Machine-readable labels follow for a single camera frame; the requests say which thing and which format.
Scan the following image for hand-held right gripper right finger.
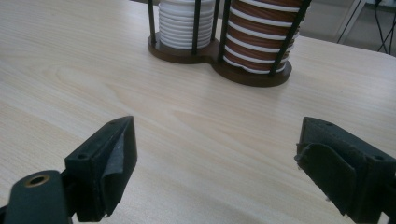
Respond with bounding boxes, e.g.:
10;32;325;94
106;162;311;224
293;116;396;224

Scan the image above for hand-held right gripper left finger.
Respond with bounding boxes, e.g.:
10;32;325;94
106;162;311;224
64;115;138;223

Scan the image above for brown cup holder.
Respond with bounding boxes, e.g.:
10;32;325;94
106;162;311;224
147;0;312;88

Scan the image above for stack of brown cups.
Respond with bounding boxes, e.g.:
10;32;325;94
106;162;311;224
222;0;307;75

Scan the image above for stack of white cups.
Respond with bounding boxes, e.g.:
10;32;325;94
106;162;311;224
158;0;217;50

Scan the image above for hanging black cables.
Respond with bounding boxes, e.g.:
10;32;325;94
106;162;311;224
373;0;396;55

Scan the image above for white metal post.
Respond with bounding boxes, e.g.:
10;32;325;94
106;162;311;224
335;0;367;45

